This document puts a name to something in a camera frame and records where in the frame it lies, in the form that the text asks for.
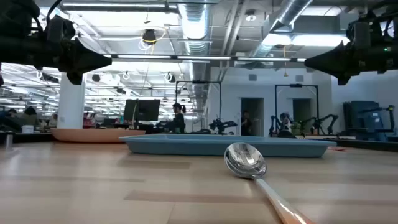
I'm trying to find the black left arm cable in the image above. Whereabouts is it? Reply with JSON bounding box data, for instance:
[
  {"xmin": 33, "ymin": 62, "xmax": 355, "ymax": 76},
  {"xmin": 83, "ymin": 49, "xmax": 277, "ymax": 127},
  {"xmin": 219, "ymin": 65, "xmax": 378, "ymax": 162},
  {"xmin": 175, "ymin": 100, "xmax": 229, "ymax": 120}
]
[{"xmin": 45, "ymin": 0, "xmax": 63, "ymax": 22}]

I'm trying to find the silver ceiling air duct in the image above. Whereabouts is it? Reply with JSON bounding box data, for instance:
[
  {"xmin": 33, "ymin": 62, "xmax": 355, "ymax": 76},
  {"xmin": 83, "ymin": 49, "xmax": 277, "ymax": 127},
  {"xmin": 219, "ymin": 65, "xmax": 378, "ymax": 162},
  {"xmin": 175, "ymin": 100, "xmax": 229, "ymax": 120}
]
[{"xmin": 177, "ymin": 0, "xmax": 215, "ymax": 83}]

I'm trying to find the blue machine cabinet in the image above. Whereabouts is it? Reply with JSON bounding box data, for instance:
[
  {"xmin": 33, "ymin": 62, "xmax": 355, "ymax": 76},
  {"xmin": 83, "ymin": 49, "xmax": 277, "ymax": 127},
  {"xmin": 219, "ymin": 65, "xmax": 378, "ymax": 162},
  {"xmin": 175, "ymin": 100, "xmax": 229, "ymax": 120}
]
[{"xmin": 343, "ymin": 100, "xmax": 396, "ymax": 142}]

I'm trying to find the blue plastic tray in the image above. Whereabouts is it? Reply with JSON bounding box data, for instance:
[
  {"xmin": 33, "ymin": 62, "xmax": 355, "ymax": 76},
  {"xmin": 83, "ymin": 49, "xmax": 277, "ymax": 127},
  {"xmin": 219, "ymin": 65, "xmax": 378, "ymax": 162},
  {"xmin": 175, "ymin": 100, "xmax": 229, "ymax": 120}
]
[{"xmin": 119, "ymin": 133, "xmax": 338, "ymax": 158}]

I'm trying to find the orange round plate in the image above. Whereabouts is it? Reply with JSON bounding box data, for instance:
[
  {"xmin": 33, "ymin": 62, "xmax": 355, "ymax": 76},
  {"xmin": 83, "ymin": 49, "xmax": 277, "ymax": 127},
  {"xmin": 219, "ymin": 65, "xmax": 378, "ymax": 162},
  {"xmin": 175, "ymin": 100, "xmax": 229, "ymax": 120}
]
[{"xmin": 51, "ymin": 128, "xmax": 146, "ymax": 144}]

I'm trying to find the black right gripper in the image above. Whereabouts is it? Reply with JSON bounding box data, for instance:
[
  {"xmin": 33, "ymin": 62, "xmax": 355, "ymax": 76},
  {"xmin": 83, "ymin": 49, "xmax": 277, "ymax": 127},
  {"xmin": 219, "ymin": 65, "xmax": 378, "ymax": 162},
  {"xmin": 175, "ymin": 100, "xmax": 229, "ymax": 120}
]
[{"xmin": 304, "ymin": 40, "xmax": 385, "ymax": 86}]

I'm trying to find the white round pillar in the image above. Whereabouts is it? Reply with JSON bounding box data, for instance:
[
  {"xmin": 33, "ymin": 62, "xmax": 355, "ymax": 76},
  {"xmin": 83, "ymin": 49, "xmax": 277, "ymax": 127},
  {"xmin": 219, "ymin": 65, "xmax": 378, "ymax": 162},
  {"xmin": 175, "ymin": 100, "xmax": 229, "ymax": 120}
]
[{"xmin": 57, "ymin": 73, "xmax": 86, "ymax": 130}]

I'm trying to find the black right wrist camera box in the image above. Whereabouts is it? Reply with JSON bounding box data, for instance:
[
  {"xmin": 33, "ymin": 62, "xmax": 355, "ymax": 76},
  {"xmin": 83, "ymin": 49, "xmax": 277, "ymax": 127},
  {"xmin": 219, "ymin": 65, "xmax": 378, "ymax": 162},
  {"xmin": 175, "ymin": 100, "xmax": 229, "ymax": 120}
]
[{"xmin": 346, "ymin": 20, "xmax": 371, "ymax": 47}]

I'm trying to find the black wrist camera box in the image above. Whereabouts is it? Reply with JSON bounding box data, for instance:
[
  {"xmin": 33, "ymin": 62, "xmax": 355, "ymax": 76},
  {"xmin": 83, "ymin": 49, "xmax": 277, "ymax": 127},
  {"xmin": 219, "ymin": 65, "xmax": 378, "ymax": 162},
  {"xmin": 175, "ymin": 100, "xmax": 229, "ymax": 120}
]
[
  {"xmin": 346, "ymin": 20, "xmax": 371, "ymax": 47},
  {"xmin": 45, "ymin": 14, "xmax": 76, "ymax": 43}
]

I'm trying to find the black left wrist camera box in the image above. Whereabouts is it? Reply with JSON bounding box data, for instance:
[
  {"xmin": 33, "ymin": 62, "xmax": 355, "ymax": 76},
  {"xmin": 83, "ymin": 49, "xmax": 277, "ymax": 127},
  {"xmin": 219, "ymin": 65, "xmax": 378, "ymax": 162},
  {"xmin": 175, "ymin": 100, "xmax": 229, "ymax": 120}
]
[{"xmin": 45, "ymin": 14, "xmax": 76, "ymax": 43}]

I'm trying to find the silver spoon with pale handle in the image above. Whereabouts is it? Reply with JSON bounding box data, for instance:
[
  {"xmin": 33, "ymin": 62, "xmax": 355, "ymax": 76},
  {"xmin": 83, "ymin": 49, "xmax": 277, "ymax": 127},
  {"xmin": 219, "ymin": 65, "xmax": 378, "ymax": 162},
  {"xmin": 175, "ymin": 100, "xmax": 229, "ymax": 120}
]
[{"xmin": 223, "ymin": 142, "xmax": 315, "ymax": 224}]

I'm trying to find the black metal rig frame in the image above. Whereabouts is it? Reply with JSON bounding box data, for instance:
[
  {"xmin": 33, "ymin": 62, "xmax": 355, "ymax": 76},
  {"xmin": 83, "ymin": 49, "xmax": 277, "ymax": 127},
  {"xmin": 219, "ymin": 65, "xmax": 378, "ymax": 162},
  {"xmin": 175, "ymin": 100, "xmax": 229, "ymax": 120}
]
[
  {"xmin": 274, "ymin": 83, "xmax": 320, "ymax": 136},
  {"xmin": 175, "ymin": 80, "xmax": 223, "ymax": 135}
]

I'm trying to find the black computer monitor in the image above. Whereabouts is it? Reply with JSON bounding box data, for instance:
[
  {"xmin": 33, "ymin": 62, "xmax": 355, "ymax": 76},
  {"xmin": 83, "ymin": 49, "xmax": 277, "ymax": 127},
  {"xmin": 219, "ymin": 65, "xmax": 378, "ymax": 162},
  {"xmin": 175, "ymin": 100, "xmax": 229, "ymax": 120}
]
[{"xmin": 123, "ymin": 98, "xmax": 161, "ymax": 123}]

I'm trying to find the long overhead light bar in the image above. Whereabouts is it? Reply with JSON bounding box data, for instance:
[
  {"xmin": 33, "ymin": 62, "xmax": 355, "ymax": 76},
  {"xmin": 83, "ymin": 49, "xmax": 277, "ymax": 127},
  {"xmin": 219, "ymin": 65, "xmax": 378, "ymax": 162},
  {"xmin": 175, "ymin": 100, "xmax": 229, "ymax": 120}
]
[{"xmin": 104, "ymin": 54, "xmax": 307, "ymax": 63}]

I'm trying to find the black ceiling-hung camera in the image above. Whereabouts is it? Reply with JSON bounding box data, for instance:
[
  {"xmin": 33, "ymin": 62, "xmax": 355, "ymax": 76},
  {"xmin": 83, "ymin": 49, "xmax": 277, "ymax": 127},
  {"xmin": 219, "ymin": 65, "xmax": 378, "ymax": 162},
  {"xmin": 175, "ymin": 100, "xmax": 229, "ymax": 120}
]
[{"xmin": 142, "ymin": 28, "xmax": 157, "ymax": 45}]

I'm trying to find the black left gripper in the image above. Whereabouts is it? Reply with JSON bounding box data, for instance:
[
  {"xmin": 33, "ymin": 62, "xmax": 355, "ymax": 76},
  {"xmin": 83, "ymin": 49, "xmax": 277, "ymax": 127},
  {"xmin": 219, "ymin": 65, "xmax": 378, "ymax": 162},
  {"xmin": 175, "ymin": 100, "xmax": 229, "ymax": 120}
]
[{"xmin": 40, "ymin": 37, "xmax": 113, "ymax": 85}]

